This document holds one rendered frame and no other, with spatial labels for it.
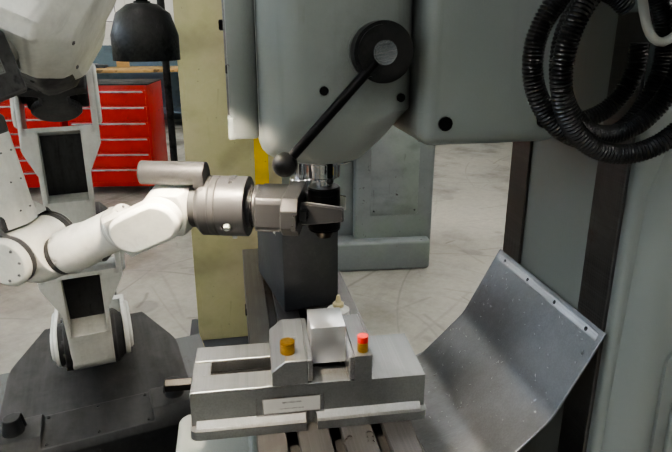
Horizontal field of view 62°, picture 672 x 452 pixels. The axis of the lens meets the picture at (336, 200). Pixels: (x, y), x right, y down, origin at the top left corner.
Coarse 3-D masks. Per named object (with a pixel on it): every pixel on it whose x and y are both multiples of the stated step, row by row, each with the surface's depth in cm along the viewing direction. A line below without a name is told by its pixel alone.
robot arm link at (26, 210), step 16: (0, 144) 84; (0, 160) 84; (16, 160) 87; (0, 176) 84; (16, 176) 87; (0, 192) 84; (16, 192) 87; (0, 208) 85; (16, 208) 86; (32, 208) 90; (48, 208) 94; (0, 224) 85; (16, 224) 87; (0, 240) 84; (16, 240) 84; (0, 256) 84; (16, 256) 84; (32, 256) 85; (0, 272) 85; (16, 272) 85; (32, 272) 85
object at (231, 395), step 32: (352, 320) 91; (224, 352) 90; (256, 352) 90; (352, 352) 83; (384, 352) 90; (192, 384) 82; (224, 384) 82; (256, 384) 82; (320, 384) 82; (352, 384) 83; (384, 384) 84; (416, 384) 85; (192, 416) 81; (224, 416) 82; (256, 416) 82; (288, 416) 83; (320, 416) 83; (352, 416) 83; (384, 416) 84; (416, 416) 85
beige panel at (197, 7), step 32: (192, 0) 229; (192, 32) 232; (192, 64) 236; (224, 64) 238; (192, 96) 239; (224, 96) 242; (192, 128) 243; (224, 128) 246; (192, 160) 247; (224, 160) 250; (256, 160) 252; (224, 256) 263; (224, 288) 267; (192, 320) 292; (224, 320) 272
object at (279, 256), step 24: (264, 240) 127; (288, 240) 112; (312, 240) 114; (336, 240) 116; (264, 264) 129; (288, 264) 114; (312, 264) 116; (336, 264) 118; (288, 288) 115; (312, 288) 117; (336, 288) 120
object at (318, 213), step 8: (304, 208) 79; (312, 208) 79; (320, 208) 78; (328, 208) 78; (336, 208) 78; (304, 216) 78; (312, 216) 79; (320, 216) 79; (328, 216) 79; (336, 216) 79; (304, 224) 79; (312, 224) 79
